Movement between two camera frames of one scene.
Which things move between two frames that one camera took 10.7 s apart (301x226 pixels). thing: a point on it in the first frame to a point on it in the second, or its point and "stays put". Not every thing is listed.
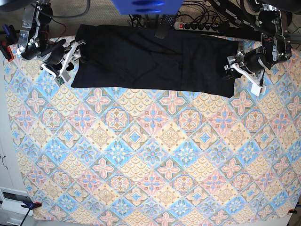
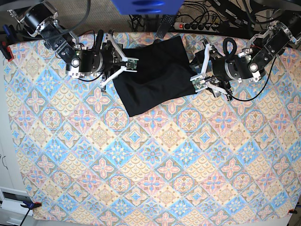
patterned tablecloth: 97,155 stays put
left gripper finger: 74,45 to 110,38
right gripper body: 255,60 to 217,67
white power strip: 196,27 stays put
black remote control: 164,26 stays put
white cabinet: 12,195 stays put
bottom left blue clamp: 30,206 stays put
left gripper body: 59,54 to 106,60
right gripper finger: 232,72 to 207,52
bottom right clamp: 292,211 stays put
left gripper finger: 48,69 to 104,82
